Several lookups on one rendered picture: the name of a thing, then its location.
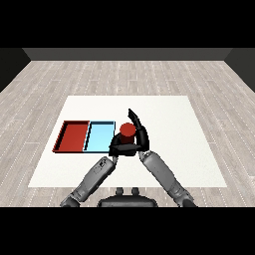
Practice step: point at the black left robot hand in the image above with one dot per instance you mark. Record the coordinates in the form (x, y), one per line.
(121, 149)

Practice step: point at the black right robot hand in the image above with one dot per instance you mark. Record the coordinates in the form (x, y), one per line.
(143, 139)

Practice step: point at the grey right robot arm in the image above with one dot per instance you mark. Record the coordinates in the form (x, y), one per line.
(162, 174)

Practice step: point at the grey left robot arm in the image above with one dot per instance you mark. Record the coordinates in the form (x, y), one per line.
(94, 176)

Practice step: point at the small red can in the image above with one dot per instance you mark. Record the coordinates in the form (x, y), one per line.
(127, 130)

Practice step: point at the light blue shallow open box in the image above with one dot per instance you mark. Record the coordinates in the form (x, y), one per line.
(99, 135)

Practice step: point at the red shallow open box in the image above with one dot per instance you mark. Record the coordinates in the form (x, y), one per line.
(72, 136)

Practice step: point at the dark grey robot body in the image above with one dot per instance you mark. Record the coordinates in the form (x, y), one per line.
(127, 201)

